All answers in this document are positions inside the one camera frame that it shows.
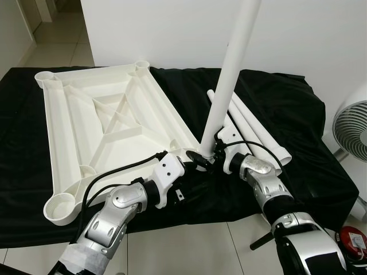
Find white plastic table leg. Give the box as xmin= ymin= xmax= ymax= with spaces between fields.
xmin=200 ymin=0 xmax=263 ymax=160
xmin=227 ymin=97 xmax=283 ymax=172
xmin=231 ymin=93 xmax=292 ymax=167
xmin=206 ymin=88 xmax=256 ymax=151

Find white plastic children tabletop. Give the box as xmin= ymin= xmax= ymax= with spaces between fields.
xmin=34 ymin=60 xmax=227 ymax=223

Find black table cloth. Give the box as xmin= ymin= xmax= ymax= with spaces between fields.
xmin=0 ymin=66 xmax=359 ymax=250

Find black metal rod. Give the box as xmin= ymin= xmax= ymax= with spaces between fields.
xmin=250 ymin=230 xmax=277 ymax=251

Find white round fan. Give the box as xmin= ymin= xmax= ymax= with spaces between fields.
xmin=333 ymin=100 xmax=367 ymax=164

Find red round floor device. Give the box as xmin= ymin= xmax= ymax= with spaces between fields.
xmin=338 ymin=225 xmax=367 ymax=267

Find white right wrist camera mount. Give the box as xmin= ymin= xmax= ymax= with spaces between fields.
xmin=215 ymin=127 xmax=253 ymax=176

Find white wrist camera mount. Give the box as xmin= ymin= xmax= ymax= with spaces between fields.
xmin=150 ymin=151 xmax=187 ymax=208
xmin=215 ymin=127 xmax=253 ymax=176

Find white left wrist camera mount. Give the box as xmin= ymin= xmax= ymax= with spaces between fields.
xmin=150 ymin=151 xmax=187 ymax=208

